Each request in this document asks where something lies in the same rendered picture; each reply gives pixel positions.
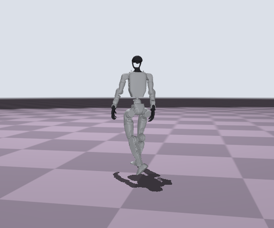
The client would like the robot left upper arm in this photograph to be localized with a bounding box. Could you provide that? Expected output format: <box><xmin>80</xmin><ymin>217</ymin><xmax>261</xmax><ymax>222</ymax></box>
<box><xmin>118</xmin><ymin>73</ymin><xmax>130</xmax><ymax>95</ymax></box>

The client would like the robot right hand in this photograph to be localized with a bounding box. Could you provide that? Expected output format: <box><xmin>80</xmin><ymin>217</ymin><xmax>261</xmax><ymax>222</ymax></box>
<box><xmin>148</xmin><ymin>105</ymin><xmax>155</xmax><ymax>122</ymax></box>

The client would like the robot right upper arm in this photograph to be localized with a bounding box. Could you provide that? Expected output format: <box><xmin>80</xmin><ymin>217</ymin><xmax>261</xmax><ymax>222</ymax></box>
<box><xmin>146</xmin><ymin>73</ymin><xmax>154</xmax><ymax>95</ymax></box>

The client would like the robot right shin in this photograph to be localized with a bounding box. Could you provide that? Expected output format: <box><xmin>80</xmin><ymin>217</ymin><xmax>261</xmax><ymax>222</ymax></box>
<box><xmin>135</xmin><ymin>135</ymin><xmax>146</xmax><ymax>162</ymax></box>

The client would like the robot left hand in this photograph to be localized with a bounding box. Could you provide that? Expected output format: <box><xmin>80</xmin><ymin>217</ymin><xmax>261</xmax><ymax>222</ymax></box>
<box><xmin>111</xmin><ymin>105</ymin><xmax>116</xmax><ymax>120</ymax></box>

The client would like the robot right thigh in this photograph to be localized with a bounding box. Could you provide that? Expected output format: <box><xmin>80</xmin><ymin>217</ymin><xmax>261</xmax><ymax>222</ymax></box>
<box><xmin>137</xmin><ymin>107</ymin><xmax>151</xmax><ymax>142</ymax></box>

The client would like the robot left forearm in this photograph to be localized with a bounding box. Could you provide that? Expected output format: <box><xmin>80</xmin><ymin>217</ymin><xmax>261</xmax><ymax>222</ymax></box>
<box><xmin>112</xmin><ymin>88</ymin><xmax>120</xmax><ymax>108</ymax></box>

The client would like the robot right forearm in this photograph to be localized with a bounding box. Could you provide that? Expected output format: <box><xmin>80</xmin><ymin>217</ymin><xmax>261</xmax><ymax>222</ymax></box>
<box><xmin>149</xmin><ymin>89</ymin><xmax>156</xmax><ymax>109</ymax></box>

